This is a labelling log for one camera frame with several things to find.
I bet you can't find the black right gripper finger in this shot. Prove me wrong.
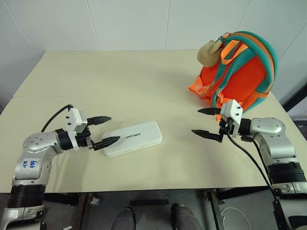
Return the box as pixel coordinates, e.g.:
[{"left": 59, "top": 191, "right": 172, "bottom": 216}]
[
  {"left": 198, "top": 107, "right": 222, "bottom": 115},
  {"left": 191, "top": 129, "right": 225, "bottom": 143}
]

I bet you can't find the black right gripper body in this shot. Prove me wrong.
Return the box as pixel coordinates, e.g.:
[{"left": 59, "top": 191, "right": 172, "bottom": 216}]
[{"left": 219, "top": 117, "right": 237, "bottom": 139}]

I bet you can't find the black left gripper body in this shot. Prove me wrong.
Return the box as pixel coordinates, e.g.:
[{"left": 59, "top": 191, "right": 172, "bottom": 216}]
[{"left": 76, "top": 129, "right": 95, "bottom": 150}]

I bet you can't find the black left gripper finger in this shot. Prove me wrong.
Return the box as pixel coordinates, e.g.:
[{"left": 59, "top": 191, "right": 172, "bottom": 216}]
[
  {"left": 87, "top": 116, "right": 112, "bottom": 126},
  {"left": 94, "top": 136, "right": 121, "bottom": 151}
]

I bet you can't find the white pencil case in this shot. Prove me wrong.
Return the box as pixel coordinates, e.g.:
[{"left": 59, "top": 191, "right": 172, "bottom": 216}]
[{"left": 101, "top": 120, "right": 164, "bottom": 158}]

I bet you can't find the orange and teal backpack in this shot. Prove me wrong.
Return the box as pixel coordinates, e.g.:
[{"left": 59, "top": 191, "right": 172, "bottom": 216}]
[{"left": 188, "top": 31, "right": 279, "bottom": 121}]

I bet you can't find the beige plush toy pendant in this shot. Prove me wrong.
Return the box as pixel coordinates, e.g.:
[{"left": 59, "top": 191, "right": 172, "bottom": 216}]
[{"left": 197, "top": 39, "right": 223, "bottom": 68}]

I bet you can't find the dark rounded grey shape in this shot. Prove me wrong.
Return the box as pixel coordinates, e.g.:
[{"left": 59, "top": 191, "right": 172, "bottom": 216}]
[
  {"left": 170, "top": 203, "right": 202, "bottom": 230},
  {"left": 112, "top": 207, "right": 135, "bottom": 230}
]

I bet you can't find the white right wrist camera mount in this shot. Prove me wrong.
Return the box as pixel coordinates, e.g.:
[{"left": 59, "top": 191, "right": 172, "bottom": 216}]
[{"left": 220, "top": 99, "right": 243, "bottom": 138}]

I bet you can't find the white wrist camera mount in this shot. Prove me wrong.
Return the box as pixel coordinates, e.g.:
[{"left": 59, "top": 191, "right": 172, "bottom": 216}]
[
  {"left": 220, "top": 99, "right": 243, "bottom": 138},
  {"left": 65, "top": 108, "right": 88, "bottom": 151}
]

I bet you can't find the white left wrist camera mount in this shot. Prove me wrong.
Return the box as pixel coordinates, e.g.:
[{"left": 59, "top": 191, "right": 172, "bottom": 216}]
[{"left": 65, "top": 108, "right": 88, "bottom": 151}]

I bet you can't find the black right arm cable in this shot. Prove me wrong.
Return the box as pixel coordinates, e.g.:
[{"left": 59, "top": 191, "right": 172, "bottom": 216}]
[{"left": 225, "top": 134, "right": 287, "bottom": 230}]

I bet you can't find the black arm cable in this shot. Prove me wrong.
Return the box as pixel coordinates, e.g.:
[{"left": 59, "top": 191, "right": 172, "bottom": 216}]
[
  {"left": 225, "top": 134, "right": 287, "bottom": 230},
  {"left": 40, "top": 103, "right": 73, "bottom": 133}
]

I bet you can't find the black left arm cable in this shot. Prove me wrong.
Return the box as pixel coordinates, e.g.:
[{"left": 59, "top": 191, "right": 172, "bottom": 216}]
[{"left": 40, "top": 103, "right": 73, "bottom": 133}]

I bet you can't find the black metal stand frame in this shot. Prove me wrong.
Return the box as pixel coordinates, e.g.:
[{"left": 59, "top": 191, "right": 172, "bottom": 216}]
[{"left": 282, "top": 80, "right": 307, "bottom": 127}]

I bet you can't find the white cable loop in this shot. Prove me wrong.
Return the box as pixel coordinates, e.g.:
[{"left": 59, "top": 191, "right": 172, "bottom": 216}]
[{"left": 220, "top": 207, "right": 251, "bottom": 230}]

